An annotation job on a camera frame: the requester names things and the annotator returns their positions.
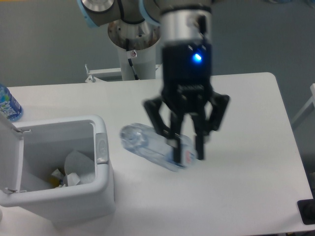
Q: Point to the black clamp at table edge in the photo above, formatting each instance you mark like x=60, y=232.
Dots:
x=307, y=211

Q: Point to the crushed clear plastic bottle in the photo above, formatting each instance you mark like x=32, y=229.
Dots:
x=143, y=141

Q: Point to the white plastic trash can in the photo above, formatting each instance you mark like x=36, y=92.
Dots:
x=31, y=151

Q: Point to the yellow white trash pieces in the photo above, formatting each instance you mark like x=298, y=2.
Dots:
x=57, y=178

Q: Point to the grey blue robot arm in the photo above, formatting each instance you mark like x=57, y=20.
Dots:
x=184, y=29

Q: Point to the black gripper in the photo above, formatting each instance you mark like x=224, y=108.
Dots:
x=187, y=68

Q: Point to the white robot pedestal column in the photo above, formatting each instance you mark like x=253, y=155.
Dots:
x=137, y=47

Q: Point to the blue labelled water bottle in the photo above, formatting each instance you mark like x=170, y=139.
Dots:
x=9, y=106

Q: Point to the white pedestal base frame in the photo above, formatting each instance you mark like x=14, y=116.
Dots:
x=93, y=75

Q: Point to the white frame at right edge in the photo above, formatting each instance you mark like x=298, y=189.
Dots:
x=305, y=110

